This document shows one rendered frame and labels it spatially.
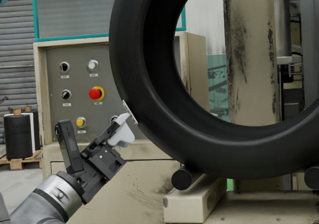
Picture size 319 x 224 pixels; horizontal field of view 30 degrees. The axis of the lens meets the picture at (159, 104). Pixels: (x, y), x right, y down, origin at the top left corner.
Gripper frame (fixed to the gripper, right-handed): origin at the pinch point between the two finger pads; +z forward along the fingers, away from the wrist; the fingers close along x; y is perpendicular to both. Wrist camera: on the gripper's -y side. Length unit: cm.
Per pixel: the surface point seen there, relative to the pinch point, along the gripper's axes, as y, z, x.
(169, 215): 22.3, -7.5, -4.1
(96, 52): -22, 43, -70
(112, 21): -16.0, 12.7, 3.8
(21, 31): -231, 390, -882
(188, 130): 11.9, 4.5, 7.7
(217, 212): 31.4, 2.7, -7.8
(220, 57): 59, 557, -739
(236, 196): 35.7, 15.0, -19.4
